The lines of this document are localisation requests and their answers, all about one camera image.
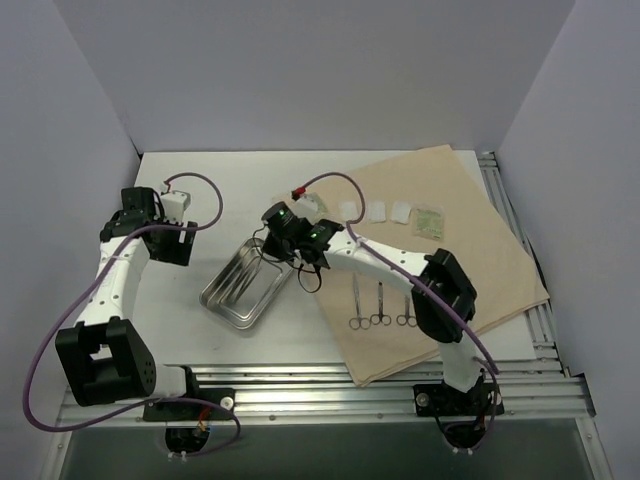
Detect green gauze packet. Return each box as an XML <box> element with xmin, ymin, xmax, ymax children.
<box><xmin>412</xmin><ymin>205</ymin><xmax>445</xmax><ymax>241</ymax></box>
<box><xmin>304</xmin><ymin>192</ymin><xmax>329</xmax><ymax>215</ymax></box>

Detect white gauze pad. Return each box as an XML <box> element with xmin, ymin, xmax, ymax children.
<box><xmin>390</xmin><ymin>201</ymin><xmax>412</xmax><ymax>225</ymax></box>
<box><xmin>338</xmin><ymin>201</ymin><xmax>359</xmax><ymax>222</ymax></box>
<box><xmin>368</xmin><ymin>201</ymin><xmax>386</xmax><ymax>223</ymax></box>

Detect stainless steel tray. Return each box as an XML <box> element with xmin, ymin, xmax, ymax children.
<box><xmin>199</xmin><ymin>238</ymin><xmax>292</xmax><ymax>330</ymax></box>

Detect steel tweezers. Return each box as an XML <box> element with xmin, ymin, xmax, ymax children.
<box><xmin>219</xmin><ymin>269</ymin><xmax>258</xmax><ymax>303</ymax></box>

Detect steel scissors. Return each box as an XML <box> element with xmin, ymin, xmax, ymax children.
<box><xmin>349</xmin><ymin>274</ymin><xmax>371</xmax><ymax>330</ymax></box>
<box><xmin>396</xmin><ymin>296</ymin><xmax>417</xmax><ymax>328</ymax></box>
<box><xmin>370</xmin><ymin>282</ymin><xmax>392</xmax><ymax>326</ymax></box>

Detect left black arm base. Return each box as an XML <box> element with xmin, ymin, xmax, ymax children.
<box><xmin>142</xmin><ymin>387</ymin><xmax>236</xmax><ymax>422</ymax></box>

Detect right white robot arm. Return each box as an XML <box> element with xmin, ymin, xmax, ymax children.
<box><xmin>261</xmin><ymin>202</ymin><xmax>480</xmax><ymax>413</ymax></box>

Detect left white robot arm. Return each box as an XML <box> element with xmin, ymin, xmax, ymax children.
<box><xmin>55</xmin><ymin>187</ymin><xmax>202</xmax><ymax>419</ymax></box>

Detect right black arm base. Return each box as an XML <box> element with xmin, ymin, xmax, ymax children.
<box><xmin>413</xmin><ymin>377</ymin><xmax>495</xmax><ymax>418</ymax></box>

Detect beige cloth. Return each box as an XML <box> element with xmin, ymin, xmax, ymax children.
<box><xmin>294</xmin><ymin>145</ymin><xmax>549</xmax><ymax>387</ymax></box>

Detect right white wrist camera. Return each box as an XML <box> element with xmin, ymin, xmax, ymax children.
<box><xmin>291</xmin><ymin>193</ymin><xmax>322</xmax><ymax>221</ymax></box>

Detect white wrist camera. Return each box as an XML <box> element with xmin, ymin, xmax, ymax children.
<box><xmin>160</xmin><ymin>191</ymin><xmax>191</xmax><ymax>224</ymax></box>
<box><xmin>291</xmin><ymin>193</ymin><xmax>322</xmax><ymax>221</ymax></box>

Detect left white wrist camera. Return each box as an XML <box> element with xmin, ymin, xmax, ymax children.
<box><xmin>160</xmin><ymin>191</ymin><xmax>191</xmax><ymax>224</ymax></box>

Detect black loop cable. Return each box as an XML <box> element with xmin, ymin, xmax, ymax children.
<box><xmin>249</xmin><ymin>225</ymin><xmax>324</xmax><ymax>295</ymax></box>

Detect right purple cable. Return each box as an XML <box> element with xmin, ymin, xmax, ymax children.
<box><xmin>290</xmin><ymin>171</ymin><xmax>501</xmax><ymax>446</ymax></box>

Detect right side aluminium rail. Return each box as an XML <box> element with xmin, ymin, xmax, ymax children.
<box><xmin>478</xmin><ymin>152</ymin><xmax>566</xmax><ymax>374</ymax></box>

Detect aluminium rail frame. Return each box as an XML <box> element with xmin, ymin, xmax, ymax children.
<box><xmin>42</xmin><ymin>360</ymin><xmax>608</xmax><ymax>479</ymax></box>

